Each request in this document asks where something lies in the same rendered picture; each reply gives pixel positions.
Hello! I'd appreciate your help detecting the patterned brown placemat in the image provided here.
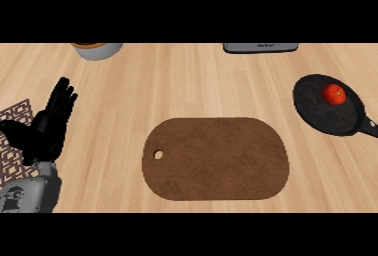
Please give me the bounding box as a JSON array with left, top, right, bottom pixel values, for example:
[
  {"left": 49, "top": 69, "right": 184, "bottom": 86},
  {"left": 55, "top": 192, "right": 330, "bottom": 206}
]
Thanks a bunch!
[{"left": 0, "top": 98, "right": 42, "bottom": 186}]

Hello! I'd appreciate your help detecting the brown wooden cutting board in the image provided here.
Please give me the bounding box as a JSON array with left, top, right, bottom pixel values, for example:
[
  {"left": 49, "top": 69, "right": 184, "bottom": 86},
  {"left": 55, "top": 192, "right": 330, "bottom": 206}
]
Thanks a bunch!
[{"left": 141, "top": 116, "right": 292, "bottom": 202}]

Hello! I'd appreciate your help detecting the black frying pan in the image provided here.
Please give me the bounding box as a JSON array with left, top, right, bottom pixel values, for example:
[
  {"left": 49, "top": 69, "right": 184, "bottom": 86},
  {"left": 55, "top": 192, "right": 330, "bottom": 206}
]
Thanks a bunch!
[{"left": 292, "top": 73, "right": 378, "bottom": 139}]

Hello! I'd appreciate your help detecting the grey pot with orange rim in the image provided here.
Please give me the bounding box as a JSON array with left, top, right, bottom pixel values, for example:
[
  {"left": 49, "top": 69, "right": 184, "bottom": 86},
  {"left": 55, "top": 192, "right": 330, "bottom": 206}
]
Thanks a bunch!
[{"left": 70, "top": 42, "right": 125, "bottom": 62}]

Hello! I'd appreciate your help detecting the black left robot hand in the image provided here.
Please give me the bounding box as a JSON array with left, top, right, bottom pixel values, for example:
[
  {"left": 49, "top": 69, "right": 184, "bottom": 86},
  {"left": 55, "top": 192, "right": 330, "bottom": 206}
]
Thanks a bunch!
[{"left": 0, "top": 76, "right": 80, "bottom": 167}]

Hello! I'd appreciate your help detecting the red tomato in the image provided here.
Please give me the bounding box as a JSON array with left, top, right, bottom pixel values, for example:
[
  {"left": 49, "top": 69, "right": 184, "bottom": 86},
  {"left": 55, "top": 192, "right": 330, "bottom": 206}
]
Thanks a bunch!
[{"left": 321, "top": 83, "right": 348, "bottom": 106}]

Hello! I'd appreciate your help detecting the grey flat appliance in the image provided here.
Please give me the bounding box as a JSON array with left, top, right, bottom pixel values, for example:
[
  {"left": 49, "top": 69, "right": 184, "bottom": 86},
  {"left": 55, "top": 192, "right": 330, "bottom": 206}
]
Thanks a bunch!
[{"left": 222, "top": 42, "right": 300, "bottom": 55}]

